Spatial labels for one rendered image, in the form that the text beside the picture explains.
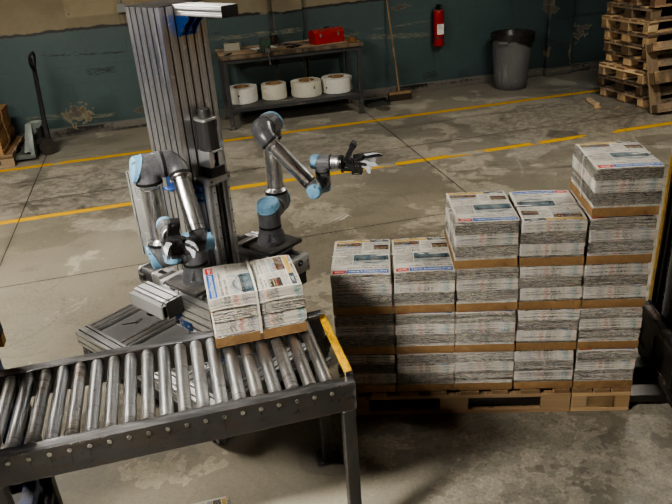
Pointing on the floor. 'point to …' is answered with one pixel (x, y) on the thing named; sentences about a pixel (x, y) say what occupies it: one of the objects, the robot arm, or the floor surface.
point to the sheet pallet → (10, 145)
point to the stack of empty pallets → (632, 46)
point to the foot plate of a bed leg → (328, 459)
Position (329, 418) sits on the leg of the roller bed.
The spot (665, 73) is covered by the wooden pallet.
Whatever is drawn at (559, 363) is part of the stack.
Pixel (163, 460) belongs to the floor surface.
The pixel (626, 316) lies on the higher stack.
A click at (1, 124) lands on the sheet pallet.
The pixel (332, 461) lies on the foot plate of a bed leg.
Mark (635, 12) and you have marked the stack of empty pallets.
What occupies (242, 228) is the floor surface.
